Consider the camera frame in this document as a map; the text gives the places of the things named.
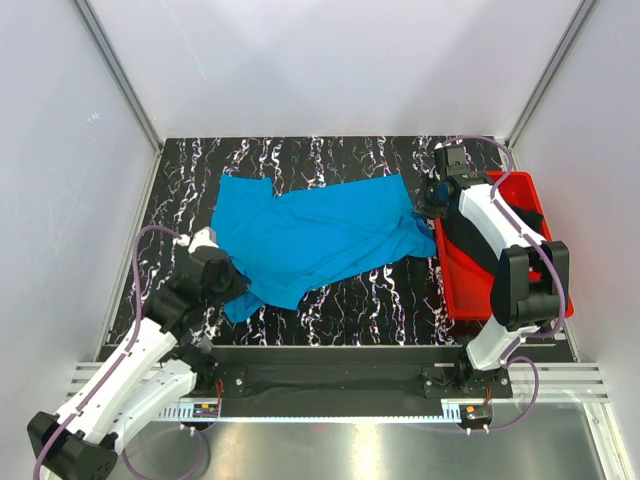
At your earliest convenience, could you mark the blue t-shirt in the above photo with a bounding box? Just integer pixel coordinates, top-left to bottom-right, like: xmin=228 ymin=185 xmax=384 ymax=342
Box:
xmin=211 ymin=174 xmax=436 ymax=323

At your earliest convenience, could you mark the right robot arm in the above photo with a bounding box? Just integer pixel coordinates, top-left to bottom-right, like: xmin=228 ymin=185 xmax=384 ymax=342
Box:
xmin=414 ymin=138 xmax=570 ymax=397

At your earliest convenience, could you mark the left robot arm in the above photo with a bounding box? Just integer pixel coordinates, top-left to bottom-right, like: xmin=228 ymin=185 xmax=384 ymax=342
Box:
xmin=27 ymin=228 xmax=247 ymax=479

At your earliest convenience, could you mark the black t-shirt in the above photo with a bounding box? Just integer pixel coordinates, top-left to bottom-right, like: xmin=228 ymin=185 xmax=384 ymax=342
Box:
xmin=441 ymin=204 xmax=544 ymax=275

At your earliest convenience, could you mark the red plastic bin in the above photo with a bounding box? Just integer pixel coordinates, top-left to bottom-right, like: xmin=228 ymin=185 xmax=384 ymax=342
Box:
xmin=434 ymin=172 xmax=573 ymax=329

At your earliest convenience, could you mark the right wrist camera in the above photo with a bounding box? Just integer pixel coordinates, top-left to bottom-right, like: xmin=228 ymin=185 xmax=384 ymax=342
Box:
xmin=434 ymin=145 xmax=472 ymax=179

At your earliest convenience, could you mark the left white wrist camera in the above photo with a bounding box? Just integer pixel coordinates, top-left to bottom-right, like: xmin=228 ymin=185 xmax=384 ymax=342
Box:
xmin=174 ymin=227 xmax=218 ymax=254

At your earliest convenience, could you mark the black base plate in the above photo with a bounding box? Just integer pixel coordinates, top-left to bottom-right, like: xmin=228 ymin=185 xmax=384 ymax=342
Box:
xmin=99 ymin=344 xmax=574 ymax=419

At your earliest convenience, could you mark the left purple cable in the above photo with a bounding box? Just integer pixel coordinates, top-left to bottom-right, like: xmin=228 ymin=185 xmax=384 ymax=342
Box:
xmin=32 ymin=224 xmax=214 ymax=480

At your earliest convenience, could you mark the right aluminium frame post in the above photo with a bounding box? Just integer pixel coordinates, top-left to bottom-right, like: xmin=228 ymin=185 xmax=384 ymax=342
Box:
xmin=505 ymin=0 xmax=600 ymax=149

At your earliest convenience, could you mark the aluminium frame post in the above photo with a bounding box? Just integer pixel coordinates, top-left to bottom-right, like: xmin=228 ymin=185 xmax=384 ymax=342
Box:
xmin=72 ymin=0 xmax=166 ymax=156
xmin=505 ymin=0 xmax=600 ymax=149

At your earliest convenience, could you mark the aluminium rail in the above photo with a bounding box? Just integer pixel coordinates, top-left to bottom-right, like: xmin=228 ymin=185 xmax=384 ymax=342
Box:
xmin=68 ymin=360 xmax=608 ymax=428

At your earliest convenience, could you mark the left aluminium frame post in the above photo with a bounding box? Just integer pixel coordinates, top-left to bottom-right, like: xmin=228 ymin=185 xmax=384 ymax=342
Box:
xmin=72 ymin=0 xmax=166 ymax=156

